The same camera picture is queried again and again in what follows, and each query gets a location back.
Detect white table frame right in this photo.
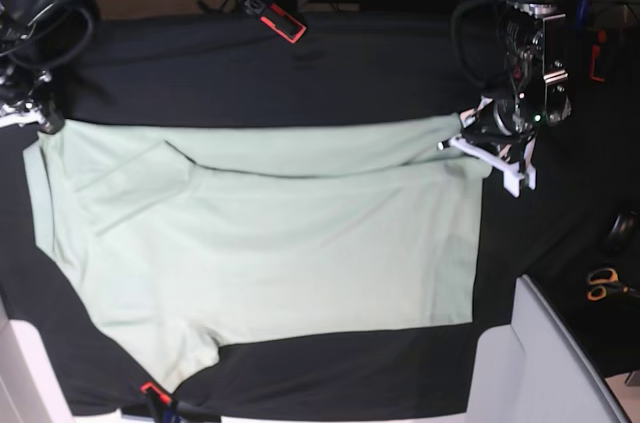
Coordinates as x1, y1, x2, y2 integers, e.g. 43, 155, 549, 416
465, 276, 629, 423

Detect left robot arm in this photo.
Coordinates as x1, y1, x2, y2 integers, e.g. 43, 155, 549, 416
439, 0, 572, 197

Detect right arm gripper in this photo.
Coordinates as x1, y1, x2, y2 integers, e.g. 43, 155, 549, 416
0, 65, 66, 135

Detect red and black clamp tool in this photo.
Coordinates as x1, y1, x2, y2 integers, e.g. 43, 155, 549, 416
243, 0, 307, 44

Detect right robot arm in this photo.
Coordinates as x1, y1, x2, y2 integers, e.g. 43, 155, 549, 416
1, 0, 98, 134

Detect red and black clamp bottom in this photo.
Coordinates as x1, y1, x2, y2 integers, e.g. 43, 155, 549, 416
138, 380, 221, 423

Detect white table frame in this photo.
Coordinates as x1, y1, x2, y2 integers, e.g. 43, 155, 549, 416
1, 310, 123, 423
465, 276, 629, 423

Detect blue cable bundle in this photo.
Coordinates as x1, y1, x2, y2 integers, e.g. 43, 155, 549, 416
575, 0, 594, 33

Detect white table frame left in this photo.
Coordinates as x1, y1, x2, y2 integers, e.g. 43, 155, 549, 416
1, 310, 123, 423

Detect black table cloth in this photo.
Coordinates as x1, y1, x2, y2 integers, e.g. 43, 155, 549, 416
1, 14, 639, 421

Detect orange handled scissors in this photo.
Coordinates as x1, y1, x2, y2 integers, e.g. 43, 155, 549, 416
586, 267, 639, 302

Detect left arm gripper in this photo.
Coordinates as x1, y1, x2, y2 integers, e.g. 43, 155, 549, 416
437, 93, 543, 197

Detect orange and black bracket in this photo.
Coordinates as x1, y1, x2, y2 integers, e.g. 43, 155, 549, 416
589, 29, 607, 83

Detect light green T-shirt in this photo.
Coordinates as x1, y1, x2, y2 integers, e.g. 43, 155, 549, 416
23, 115, 491, 390

